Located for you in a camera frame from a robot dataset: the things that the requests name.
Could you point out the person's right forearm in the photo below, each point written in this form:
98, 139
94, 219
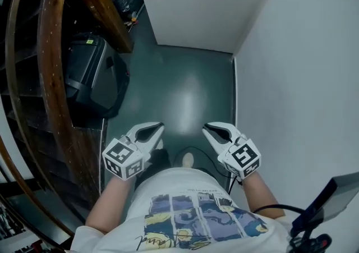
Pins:
261, 195

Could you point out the black and red clamp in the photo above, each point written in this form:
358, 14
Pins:
311, 243

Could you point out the thin curved handrail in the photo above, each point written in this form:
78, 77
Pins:
9, 58

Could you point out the small clutter on floor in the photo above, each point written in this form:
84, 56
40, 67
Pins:
132, 20

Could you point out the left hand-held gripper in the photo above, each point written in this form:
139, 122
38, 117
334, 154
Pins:
123, 158

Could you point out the white door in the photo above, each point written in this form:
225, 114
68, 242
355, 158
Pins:
210, 8

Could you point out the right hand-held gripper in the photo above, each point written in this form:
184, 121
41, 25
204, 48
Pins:
242, 158

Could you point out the white printed t-shirt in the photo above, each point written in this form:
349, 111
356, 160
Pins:
168, 190

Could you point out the black trousers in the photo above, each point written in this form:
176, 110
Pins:
158, 162

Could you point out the dark wooden stairs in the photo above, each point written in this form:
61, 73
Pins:
25, 78

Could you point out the person's left forearm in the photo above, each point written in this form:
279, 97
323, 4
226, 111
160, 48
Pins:
112, 204

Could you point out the straight wooden stair beam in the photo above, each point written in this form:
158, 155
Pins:
103, 2

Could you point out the black flat device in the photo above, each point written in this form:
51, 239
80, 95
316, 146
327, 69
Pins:
333, 198

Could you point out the black suitcase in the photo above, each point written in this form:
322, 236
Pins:
92, 75

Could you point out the beige shoe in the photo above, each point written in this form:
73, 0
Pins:
188, 160

